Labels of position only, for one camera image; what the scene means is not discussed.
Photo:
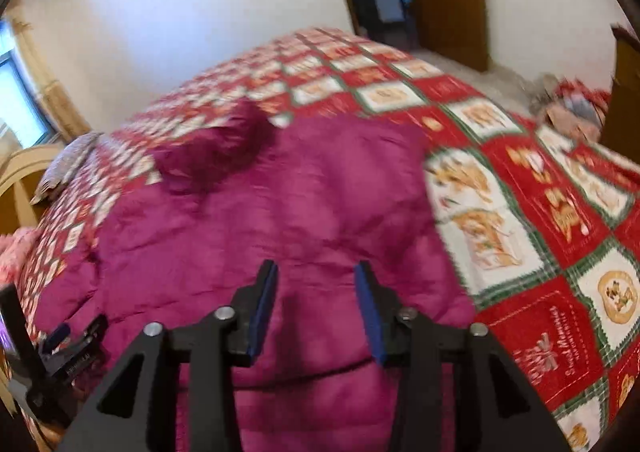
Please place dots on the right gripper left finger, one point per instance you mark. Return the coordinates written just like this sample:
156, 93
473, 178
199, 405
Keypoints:
135, 406

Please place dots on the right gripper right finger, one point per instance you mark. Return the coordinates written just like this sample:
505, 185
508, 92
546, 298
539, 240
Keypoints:
459, 389

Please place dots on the magenta down jacket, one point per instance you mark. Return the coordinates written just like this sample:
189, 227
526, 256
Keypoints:
315, 197

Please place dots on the pile of clothes on floor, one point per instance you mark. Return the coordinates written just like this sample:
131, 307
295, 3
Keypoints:
569, 106

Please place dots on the pink floral cloth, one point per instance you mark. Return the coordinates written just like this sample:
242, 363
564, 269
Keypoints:
15, 249

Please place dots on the red patchwork bear bedspread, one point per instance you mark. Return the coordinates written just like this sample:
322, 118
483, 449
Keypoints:
542, 230

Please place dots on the beige wooden headboard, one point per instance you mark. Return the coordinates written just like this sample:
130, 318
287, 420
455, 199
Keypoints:
20, 175

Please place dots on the striped pillow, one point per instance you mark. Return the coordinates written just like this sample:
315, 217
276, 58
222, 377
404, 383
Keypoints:
64, 167

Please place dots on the beige patterned right curtain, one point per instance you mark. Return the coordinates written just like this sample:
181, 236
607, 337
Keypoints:
50, 94

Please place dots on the blue framed window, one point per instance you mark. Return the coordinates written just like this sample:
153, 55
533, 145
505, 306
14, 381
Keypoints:
19, 110

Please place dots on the brown wooden dresser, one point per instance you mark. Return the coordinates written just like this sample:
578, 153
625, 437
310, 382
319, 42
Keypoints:
621, 129

